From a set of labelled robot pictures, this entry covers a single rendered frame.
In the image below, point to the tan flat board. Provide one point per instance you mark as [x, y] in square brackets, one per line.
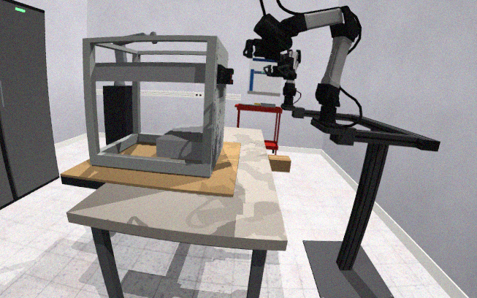
[220, 183]

